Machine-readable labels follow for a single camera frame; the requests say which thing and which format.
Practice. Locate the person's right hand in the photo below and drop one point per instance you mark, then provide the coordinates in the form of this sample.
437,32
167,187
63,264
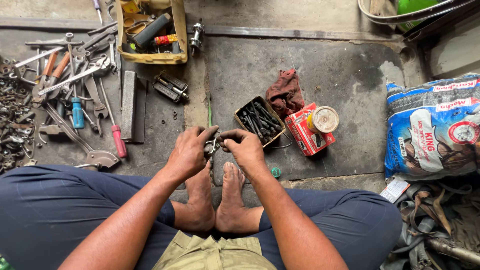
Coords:
245,152

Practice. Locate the person's left hand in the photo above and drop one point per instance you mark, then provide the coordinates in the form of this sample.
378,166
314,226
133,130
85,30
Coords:
186,153

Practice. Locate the small metal brake part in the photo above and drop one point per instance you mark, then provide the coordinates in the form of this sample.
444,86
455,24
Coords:
214,145

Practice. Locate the cardboard box of black bolts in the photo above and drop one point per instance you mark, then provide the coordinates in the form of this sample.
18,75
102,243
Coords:
260,120

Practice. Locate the small green cap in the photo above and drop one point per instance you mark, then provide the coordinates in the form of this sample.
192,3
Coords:
275,172

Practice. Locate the thin green stick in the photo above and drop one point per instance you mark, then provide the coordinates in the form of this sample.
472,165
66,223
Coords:
209,112

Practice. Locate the person's right foot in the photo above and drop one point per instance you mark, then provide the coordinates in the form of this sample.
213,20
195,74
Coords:
232,206

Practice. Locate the person's foot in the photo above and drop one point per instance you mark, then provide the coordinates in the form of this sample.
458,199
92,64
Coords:
198,210
232,206

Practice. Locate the person's left foot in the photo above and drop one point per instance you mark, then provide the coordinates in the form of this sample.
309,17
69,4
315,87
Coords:
198,210

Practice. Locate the red cardboard box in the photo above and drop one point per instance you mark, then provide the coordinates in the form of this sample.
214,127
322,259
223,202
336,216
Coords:
305,137

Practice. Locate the black bicycle pedal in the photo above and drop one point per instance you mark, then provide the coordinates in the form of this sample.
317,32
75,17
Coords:
170,87

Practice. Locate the dark red rag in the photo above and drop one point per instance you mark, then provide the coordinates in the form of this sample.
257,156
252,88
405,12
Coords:
285,93

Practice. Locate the grey stone block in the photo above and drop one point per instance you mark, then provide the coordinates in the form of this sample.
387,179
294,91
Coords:
128,105

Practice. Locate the yellow tin with white lid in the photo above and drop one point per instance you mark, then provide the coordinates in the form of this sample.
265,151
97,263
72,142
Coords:
323,120

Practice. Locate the grey metal lever tool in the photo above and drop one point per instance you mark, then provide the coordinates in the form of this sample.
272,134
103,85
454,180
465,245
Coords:
88,148

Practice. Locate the yellow plastic crate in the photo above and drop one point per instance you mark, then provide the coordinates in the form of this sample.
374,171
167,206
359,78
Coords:
150,56

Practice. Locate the person's khaki shirt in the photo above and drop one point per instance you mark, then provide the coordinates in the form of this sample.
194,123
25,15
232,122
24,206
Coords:
210,255

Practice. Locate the red and yellow packet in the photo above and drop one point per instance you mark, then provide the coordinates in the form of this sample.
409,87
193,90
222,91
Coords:
165,39

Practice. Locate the silver wheel hub axle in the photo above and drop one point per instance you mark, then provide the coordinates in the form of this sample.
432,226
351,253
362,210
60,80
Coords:
196,36

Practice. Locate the heap of metal hand tools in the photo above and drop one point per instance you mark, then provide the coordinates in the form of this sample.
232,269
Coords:
82,63

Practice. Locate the silver flat toothed bar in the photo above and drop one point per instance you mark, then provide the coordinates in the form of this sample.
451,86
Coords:
71,78

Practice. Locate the person's dark blue trousers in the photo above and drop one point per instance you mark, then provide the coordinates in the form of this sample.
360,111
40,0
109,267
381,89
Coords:
56,210

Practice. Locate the white paper label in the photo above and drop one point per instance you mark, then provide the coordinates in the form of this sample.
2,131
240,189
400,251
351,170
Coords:
394,189

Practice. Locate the heap of nuts and small parts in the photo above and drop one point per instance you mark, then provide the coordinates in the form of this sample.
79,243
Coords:
15,120

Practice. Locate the blue printed tube bag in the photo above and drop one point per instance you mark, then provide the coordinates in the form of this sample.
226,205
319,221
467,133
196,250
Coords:
431,131

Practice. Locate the heap of old rubber tubes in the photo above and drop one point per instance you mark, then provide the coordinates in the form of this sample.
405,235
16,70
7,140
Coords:
435,228

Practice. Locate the silver bicycle rim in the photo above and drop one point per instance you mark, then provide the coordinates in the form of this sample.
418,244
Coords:
408,15

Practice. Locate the green plastic container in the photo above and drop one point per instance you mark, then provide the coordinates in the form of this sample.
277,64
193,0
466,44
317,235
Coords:
412,9

